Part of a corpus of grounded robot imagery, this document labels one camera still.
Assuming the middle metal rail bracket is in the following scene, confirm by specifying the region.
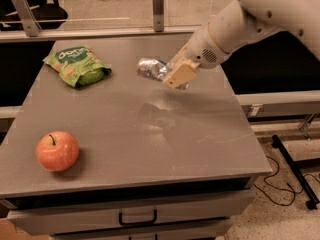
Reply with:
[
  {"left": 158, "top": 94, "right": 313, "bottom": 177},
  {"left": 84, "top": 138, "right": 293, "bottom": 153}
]
[{"left": 152, "top": 0, "right": 164, "bottom": 32}]

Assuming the black drawer handle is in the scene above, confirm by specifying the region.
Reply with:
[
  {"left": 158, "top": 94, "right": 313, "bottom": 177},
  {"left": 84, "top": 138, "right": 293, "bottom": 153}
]
[{"left": 118, "top": 209, "right": 158, "bottom": 227}]

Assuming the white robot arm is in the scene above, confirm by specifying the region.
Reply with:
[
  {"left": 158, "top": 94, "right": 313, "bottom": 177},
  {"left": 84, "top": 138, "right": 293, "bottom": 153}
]
[{"left": 162, "top": 0, "right": 320, "bottom": 88}]

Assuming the horizontal metal rail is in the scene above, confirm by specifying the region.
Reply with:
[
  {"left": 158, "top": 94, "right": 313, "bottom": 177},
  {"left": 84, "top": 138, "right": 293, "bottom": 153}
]
[{"left": 0, "top": 25, "right": 199, "bottom": 43}]

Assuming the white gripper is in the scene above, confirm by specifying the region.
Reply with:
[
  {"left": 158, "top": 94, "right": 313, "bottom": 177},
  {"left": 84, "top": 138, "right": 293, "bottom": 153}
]
[{"left": 163, "top": 23, "right": 230, "bottom": 89}]

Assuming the grey lower drawer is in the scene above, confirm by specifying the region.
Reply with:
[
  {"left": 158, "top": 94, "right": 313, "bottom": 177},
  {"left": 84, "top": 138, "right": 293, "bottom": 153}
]
[{"left": 50, "top": 219, "right": 232, "bottom": 240}]

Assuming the left metal rail bracket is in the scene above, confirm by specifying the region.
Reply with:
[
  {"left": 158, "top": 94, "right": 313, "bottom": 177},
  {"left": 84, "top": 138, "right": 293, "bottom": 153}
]
[{"left": 11, "top": 0, "right": 41, "bottom": 37}]

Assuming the metal rail bracket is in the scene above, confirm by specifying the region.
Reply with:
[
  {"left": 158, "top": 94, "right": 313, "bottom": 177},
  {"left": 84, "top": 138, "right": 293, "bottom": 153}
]
[
  {"left": 11, "top": 0, "right": 41, "bottom": 37},
  {"left": 152, "top": 0, "right": 164, "bottom": 32}
]

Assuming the grey drawer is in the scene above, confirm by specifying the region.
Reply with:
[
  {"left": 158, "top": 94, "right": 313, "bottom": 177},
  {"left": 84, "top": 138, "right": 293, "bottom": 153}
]
[
  {"left": 50, "top": 219, "right": 232, "bottom": 240},
  {"left": 8, "top": 189, "right": 254, "bottom": 235}
]

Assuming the grey top drawer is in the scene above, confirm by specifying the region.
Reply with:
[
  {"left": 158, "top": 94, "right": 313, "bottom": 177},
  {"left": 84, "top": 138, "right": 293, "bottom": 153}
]
[{"left": 8, "top": 189, "right": 254, "bottom": 235}]

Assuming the black floor cable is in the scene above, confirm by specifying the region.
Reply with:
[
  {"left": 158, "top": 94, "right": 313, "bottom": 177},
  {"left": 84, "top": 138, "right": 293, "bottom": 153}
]
[{"left": 253, "top": 155, "right": 320, "bottom": 208}]

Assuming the crushed silver redbull can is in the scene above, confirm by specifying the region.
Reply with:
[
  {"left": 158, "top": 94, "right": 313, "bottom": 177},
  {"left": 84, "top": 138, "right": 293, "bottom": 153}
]
[{"left": 137, "top": 58, "right": 189, "bottom": 89}]

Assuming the red apple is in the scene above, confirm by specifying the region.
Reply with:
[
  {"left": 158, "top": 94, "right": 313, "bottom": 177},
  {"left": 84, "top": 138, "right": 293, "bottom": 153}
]
[{"left": 36, "top": 131, "right": 79, "bottom": 172}]

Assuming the black floor stand bar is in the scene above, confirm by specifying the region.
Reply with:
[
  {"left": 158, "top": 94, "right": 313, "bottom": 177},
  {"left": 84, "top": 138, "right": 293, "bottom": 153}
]
[{"left": 272, "top": 135, "right": 320, "bottom": 210}]

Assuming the black office chair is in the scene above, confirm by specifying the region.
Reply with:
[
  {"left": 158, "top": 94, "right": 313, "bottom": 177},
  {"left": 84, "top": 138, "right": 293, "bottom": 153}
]
[{"left": 0, "top": 0, "right": 68, "bottom": 31}]

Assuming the green chip bag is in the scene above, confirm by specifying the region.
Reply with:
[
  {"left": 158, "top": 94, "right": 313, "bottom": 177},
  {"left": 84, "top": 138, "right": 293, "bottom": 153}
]
[{"left": 43, "top": 46, "right": 112, "bottom": 88}]

